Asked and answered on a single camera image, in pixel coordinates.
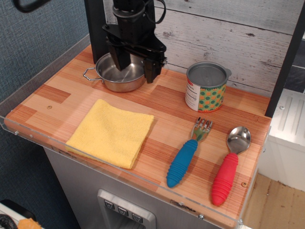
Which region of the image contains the yellow folded cloth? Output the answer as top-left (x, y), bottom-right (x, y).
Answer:
top-left (66, 99), bottom-right (154, 169)

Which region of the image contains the grey toy fridge cabinet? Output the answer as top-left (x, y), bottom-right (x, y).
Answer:
top-left (45, 148), bottom-right (218, 229)

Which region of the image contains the dark left post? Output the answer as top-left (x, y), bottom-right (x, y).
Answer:
top-left (84, 0), bottom-right (108, 63)

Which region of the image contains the white toy furniture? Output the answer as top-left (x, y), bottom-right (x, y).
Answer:
top-left (258, 89), bottom-right (305, 191)

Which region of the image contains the black and orange object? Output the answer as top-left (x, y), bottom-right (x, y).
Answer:
top-left (0, 199), bottom-right (38, 225)

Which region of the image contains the clear acrylic guard rail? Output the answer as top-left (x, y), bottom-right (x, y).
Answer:
top-left (0, 37), bottom-right (271, 229)

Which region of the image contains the dark right post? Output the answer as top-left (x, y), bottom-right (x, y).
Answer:
top-left (265, 1), bottom-right (305, 118)

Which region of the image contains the dark post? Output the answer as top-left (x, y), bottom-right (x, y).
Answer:
top-left (84, 0), bottom-right (108, 63)
top-left (265, 1), bottom-right (305, 118)

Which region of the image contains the black braided cable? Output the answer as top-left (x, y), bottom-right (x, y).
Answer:
top-left (13, 0), bottom-right (53, 13)

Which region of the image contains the red handled spoon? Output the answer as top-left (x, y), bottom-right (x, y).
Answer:
top-left (211, 126), bottom-right (251, 206)

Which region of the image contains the blue handled fork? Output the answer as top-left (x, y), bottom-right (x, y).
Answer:
top-left (166, 117), bottom-right (213, 188)

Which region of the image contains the toy food can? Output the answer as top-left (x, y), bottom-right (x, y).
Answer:
top-left (185, 62), bottom-right (232, 113)

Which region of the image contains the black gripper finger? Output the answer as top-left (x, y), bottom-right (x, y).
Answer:
top-left (143, 58), bottom-right (162, 83)
top-left (109, 45), bottom-right (131, 70)

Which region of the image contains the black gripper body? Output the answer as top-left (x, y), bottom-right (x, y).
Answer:
top-left (103, 13), bottom-right (166, 66)

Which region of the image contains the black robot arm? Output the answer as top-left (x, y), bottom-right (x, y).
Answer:
top-left (103, 0), bottom-right (167, 83)

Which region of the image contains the small steel pot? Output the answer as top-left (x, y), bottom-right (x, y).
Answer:
top-left (83, 53), bottom-right (146, 93)

